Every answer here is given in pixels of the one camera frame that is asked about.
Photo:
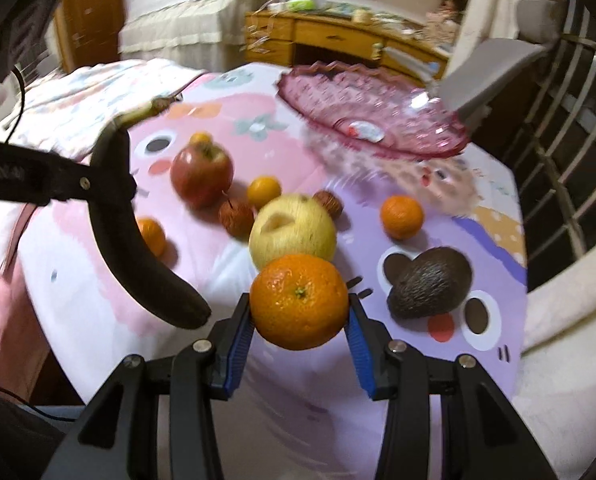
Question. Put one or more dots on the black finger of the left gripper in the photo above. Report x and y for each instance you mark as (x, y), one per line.
(34, 177)

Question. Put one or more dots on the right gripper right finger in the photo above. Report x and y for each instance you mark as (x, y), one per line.
(483, 437)

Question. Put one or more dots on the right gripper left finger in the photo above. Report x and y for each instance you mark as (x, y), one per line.
(115, 437)

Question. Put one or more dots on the blackened banana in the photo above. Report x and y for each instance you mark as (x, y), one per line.
(142, 275)

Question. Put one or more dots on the large orange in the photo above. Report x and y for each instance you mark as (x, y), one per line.
(299, 302)

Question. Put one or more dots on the small yellow kumquat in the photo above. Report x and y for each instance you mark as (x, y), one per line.
(262, 190)

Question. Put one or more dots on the dark avocado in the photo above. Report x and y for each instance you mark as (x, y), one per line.
(435, 282)

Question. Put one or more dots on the red apple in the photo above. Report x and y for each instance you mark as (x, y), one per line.
(201, 173)

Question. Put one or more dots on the small kumquat far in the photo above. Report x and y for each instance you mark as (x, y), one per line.
(201, 137)

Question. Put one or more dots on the red lychee left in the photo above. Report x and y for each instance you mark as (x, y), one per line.
(237, 218)

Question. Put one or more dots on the small mandarin right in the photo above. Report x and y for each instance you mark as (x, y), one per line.
(402, 217)

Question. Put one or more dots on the cartoon pink bedsheet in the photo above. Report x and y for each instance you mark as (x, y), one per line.
(296, 414)

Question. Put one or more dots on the white covered bed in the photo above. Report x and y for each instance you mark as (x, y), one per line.
(159, 27)

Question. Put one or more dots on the yellow pear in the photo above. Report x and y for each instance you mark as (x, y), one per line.
(292, 224)

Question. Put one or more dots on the wooden desk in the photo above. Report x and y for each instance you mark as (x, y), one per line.
(289, 39)

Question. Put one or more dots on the metal railing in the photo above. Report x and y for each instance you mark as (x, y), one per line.
(553, 156)

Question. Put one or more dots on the pink glass fruit plate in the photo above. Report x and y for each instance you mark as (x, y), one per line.
(371, 111)

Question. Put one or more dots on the grey chair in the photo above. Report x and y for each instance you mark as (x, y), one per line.
(495, 62)

